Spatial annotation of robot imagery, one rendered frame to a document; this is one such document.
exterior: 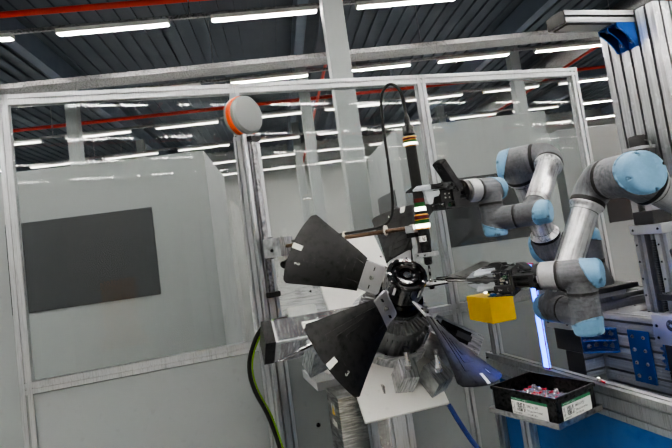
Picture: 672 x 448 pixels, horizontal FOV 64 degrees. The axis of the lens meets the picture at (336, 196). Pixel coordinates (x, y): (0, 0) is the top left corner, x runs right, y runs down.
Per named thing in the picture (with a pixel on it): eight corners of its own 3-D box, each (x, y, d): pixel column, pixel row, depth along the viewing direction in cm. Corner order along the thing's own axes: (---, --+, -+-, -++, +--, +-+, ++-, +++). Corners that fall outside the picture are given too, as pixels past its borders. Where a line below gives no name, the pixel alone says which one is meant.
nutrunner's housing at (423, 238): (419, 265, 161) (397, 116, 165) (426, 264, 164) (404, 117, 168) (431, 264, 159) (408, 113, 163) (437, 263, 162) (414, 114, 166)
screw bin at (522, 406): (493, 410, 152) (489, 385, 153) (532, 395, 161) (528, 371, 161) (559, 428, 133) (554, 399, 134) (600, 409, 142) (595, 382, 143)
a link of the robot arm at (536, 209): (574, 158, 199) (554, 233, 163) (543, 164, 205) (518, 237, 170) (565, 130, 195) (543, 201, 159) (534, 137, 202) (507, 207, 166)
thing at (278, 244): (262, 260, 201) (259, 238, 202) (275, 258, 207) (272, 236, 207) (281, 258, 195) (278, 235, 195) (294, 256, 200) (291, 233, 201)
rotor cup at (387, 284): (384, 324, 155) (393, 297, 146) (368, 284, 165) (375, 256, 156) (430, 315, 159) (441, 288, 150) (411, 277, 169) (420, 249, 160)
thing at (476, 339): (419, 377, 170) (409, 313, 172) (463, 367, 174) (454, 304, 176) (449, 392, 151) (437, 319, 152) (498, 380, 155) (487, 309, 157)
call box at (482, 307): (470, 323, 204) (465, 295, 205) (493, 319, 206) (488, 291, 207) (493, 328, 188) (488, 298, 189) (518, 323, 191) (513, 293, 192)
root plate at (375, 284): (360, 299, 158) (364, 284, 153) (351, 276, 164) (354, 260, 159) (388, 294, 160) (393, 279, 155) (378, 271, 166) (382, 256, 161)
